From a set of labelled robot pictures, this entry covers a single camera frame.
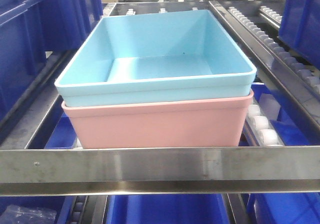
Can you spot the blue bin under rack left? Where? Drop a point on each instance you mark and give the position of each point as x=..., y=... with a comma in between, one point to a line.
x=63, y=135

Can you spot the white roller track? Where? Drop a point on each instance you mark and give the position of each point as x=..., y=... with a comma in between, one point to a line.
x=263, y=131
x=306, y=74

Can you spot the blue bin right side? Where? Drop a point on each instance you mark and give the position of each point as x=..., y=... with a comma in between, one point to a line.
x=300, y=28

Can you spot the blue bin bottom right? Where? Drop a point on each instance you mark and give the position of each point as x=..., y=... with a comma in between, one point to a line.
x=284, y=208

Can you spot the blue bin bottom centre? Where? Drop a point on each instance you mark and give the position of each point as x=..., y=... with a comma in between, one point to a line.
x=167, y=209

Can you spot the steel flow rack frame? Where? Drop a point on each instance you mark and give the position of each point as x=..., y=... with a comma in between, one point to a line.
x=27, y=169

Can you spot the blue bin bottom left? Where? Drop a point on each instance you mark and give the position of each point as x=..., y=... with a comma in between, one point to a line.
x=61, y=204

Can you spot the clear plastic bag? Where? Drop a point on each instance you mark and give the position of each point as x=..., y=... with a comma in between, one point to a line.
x=15, y=214

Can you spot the pink plastic box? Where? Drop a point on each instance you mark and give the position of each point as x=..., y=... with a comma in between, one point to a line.
x=214, y=122

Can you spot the blue bin under rack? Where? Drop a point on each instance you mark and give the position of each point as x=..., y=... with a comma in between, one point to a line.
x=280, y=120
x=63, y=135

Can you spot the blue bin under rack right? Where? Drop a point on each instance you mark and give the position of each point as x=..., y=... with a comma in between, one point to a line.
x=280, y=120

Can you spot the light blue plastic box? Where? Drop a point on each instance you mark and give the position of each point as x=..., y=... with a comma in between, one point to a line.
x=156, y=57

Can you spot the white roller track far right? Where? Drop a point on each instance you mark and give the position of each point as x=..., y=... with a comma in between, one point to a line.
x=306, y=74

